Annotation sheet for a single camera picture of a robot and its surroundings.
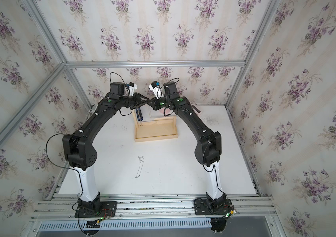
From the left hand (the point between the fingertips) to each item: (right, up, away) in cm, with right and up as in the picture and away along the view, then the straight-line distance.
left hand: (150, 101), depth 84 cm
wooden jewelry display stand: (+5, -18, +22) cm, 29 cm away
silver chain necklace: (-6, -37, +7) cm, 38 cm away
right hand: (+1, -1, 0) cm, 1 cm away
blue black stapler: (-12, -7, +28) cm, 31 cm away
